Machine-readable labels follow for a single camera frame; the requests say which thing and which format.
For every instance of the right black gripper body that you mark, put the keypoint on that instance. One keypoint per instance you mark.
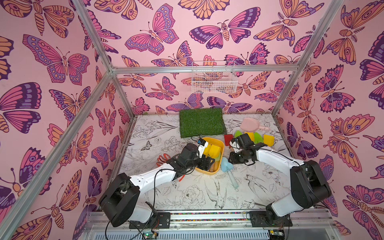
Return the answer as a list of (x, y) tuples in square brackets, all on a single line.
[(237, 156)]

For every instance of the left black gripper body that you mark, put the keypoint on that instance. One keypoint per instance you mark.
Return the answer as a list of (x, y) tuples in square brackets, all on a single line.
[(198, 163)]

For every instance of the green trowel yellow handle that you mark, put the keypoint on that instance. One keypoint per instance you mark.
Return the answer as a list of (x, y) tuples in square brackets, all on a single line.
[(258, 138)]

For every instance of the yellow plastic shovel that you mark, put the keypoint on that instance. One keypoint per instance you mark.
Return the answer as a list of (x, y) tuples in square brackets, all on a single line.
[(269, 140), (214, 151)]

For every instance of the red shovel wooden handle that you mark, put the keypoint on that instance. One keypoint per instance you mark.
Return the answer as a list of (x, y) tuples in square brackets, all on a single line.
[(228, 138)]

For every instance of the blue trowel white handle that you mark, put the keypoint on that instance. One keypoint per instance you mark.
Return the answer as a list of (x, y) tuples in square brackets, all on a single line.
[(227, 167)]

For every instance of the yellow plastic storage box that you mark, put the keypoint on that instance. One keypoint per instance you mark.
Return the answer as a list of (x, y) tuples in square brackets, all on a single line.
[(217, 144)]

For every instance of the green trowel wooden handle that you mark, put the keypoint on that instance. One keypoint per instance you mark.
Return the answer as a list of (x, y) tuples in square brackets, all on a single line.
[(238, 133)]

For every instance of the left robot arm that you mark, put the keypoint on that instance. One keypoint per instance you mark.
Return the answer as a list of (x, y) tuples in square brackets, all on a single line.
[(124, 199)]

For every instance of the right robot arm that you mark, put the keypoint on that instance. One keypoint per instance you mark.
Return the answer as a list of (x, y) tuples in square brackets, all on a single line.
[(308, 183)]

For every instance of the red white garden glove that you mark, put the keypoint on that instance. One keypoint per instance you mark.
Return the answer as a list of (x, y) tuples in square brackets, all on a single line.
[(163, 159)]

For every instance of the pink plastic dustpan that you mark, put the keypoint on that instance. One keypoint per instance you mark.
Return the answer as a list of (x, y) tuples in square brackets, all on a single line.
[(252, 125)]

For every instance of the artificial grass mat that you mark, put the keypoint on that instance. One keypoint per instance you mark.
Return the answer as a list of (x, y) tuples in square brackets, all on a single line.
[(202, 122)]

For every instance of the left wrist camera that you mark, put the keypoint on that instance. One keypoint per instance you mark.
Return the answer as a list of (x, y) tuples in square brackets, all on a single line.
[(202, 145)]

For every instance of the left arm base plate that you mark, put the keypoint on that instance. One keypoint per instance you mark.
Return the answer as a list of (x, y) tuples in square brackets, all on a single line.
[(160, 220)]

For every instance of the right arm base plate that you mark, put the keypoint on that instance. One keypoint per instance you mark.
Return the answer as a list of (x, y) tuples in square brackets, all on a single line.
[(267, 219)]

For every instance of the white wire basket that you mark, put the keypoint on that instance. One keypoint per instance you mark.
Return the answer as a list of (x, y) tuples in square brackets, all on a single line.
[(214, 79)]

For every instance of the aluminium frame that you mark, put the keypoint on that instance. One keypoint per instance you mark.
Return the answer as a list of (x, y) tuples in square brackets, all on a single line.
[(25, 87)]

